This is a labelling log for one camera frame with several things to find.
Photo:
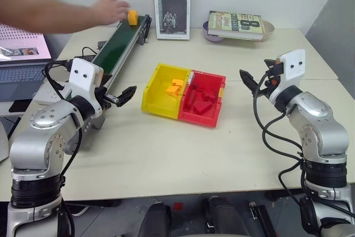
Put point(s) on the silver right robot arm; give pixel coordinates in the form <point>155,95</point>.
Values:
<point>319,126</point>

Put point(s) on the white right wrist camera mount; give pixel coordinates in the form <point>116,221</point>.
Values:
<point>291,67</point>

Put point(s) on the yellow plastic bin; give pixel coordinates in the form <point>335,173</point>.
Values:
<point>155,92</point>

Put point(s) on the white power strip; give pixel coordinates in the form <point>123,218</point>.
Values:
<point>52,94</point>

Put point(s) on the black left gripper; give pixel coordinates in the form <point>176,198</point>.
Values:
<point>106,98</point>

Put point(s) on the grey laptop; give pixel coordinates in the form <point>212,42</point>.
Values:
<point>19,70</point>

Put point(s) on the graphic design book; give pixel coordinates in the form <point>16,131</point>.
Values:
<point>172,6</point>

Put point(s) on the red block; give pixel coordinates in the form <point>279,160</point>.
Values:
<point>207,94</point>
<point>202,107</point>
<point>190,99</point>

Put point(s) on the red plastic bin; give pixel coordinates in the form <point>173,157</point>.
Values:
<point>199,119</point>

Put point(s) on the purple bowl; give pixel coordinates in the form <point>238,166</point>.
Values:
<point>212,37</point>

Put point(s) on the person's bare hand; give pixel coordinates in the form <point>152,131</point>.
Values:
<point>109,9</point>

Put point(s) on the green conveyor belt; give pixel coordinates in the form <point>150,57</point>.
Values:
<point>119,42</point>

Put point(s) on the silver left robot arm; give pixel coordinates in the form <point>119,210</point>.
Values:
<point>41,142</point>

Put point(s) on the person's bare forearm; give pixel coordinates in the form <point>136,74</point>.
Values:
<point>41,9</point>

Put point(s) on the black smartphone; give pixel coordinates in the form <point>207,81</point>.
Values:
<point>19,106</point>

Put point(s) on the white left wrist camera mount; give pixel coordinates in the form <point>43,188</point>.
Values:
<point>83,77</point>

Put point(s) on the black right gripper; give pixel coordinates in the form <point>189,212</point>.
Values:
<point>273,84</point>

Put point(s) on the dark rounded shape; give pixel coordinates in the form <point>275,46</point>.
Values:
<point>224,217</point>
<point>155,220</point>

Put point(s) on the yellow block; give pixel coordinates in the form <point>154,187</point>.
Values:
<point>132,17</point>
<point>178,82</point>

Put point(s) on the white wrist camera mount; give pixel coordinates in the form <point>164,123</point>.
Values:
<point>83,77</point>
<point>291,67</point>

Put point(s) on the green novel book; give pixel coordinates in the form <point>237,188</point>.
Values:
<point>235,24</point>

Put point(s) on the orange-yellow block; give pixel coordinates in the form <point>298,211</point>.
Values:
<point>172,91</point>

